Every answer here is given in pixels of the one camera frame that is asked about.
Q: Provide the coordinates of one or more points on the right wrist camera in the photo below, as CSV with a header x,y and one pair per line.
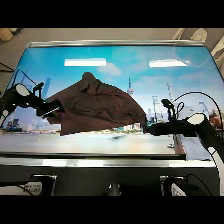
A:
x,y
167,104

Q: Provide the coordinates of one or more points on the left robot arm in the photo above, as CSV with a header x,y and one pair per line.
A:
x,y
13,97

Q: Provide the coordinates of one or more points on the silver frame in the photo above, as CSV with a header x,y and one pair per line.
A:
x,y
110,162

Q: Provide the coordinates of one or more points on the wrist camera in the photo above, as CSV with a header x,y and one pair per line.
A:
x,y
37,88
167,104

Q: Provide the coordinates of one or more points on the brown T-shirt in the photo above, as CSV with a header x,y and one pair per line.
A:
x,y
96,106

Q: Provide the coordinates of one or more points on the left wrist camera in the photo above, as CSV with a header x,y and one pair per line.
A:
x,y
37,88

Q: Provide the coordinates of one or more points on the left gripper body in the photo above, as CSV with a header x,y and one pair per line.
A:
x,y
50,108

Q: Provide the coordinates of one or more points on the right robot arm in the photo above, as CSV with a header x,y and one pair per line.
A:
x,y
206,130

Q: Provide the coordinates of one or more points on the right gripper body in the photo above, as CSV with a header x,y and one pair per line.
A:
x,y
161,128

